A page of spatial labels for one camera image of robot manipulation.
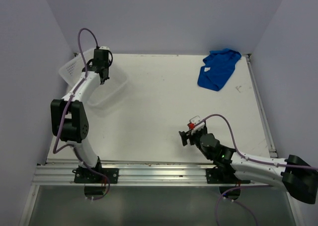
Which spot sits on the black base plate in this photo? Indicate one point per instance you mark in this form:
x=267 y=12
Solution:
x=84 y=176
x=216 y=176

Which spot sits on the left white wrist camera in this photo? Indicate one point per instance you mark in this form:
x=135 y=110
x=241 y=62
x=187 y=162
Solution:
x=104 y=48

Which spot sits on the blue towel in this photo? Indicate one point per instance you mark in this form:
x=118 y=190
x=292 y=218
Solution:
x=218 y=67

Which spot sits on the white plastic basket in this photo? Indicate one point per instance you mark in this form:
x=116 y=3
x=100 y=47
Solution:
x=86 y=87

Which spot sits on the right side aluminium rail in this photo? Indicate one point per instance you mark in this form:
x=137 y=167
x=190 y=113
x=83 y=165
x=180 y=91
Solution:
x=270 y=144

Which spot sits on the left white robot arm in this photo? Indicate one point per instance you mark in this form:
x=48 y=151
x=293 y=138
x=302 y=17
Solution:
x=69 y=121

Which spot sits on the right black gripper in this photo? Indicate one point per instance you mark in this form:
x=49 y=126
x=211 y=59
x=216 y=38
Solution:
x=185 y=136

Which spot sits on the aluminium mounting rail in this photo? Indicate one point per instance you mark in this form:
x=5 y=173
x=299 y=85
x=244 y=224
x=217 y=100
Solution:
x=60 y=173

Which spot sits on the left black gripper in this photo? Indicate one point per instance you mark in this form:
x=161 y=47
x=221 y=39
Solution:
x=107 y=78

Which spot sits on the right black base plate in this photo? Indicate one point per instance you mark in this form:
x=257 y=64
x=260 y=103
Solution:
x=216 y=176

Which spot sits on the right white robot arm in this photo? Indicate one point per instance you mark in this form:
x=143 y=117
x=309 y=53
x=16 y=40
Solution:
x=293 y=174

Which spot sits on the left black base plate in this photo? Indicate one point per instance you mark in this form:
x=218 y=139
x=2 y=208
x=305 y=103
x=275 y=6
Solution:
x=84 y=176

